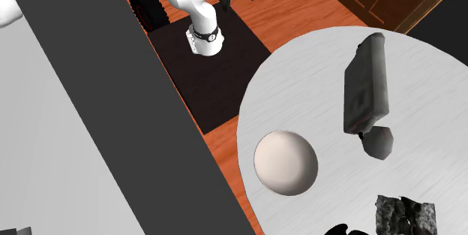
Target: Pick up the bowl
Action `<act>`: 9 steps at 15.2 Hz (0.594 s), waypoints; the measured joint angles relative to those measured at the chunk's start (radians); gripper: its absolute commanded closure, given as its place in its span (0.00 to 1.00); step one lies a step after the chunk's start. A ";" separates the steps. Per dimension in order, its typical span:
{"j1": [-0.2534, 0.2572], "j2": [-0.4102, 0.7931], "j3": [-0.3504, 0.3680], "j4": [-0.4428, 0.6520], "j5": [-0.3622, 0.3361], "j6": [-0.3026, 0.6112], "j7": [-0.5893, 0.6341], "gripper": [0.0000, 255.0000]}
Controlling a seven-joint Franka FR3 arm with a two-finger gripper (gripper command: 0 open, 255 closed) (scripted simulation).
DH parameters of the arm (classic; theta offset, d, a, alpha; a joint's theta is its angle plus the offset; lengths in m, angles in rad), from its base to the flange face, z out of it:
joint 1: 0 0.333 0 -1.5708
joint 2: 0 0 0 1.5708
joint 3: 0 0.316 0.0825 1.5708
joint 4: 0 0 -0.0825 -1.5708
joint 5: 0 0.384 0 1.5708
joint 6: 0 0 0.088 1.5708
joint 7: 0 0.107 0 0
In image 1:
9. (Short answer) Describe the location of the black tyre with red rim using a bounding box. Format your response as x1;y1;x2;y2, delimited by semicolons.
127;0;171;35

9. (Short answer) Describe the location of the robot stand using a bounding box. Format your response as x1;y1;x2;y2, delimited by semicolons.
146;1;272;136

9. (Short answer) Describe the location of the round white table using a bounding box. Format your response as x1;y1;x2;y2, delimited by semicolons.
236;25;468;235

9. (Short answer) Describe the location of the grey flat rectangular device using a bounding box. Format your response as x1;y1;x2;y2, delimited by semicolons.
342;32;395;161

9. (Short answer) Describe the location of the white bowl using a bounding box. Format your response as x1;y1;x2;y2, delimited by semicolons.
253;129;320;197

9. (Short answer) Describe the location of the white rounded object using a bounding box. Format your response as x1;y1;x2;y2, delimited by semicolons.
0;0;24;29

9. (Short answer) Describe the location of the black flat thing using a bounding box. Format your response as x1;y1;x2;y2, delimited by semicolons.
322;222;371;235

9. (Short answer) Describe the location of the dark grey crumpled lump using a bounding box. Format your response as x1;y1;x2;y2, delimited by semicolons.
374;194;439;235

